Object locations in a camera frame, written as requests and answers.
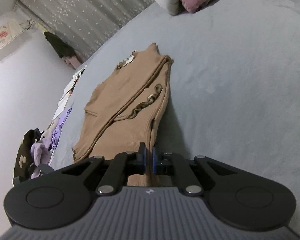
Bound pink hanging garment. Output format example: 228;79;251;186
62;52;86;69

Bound grey star-patterned curtain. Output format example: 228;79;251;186
16;0;153;59

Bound grey bed sheet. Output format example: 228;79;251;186
52;0;300;204

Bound brown ribbed knit sweater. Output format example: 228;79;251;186
71;42;176;188

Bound beige folded garment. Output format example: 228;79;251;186
40;118;59;139

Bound purple garment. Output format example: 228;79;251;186
30;108;72;179

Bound dark green hanging garment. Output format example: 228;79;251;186
44;31;76;59

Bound dark patterned garment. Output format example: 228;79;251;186
13;129;46;180

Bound open book with orange spine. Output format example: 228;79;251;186
52;64;87;120

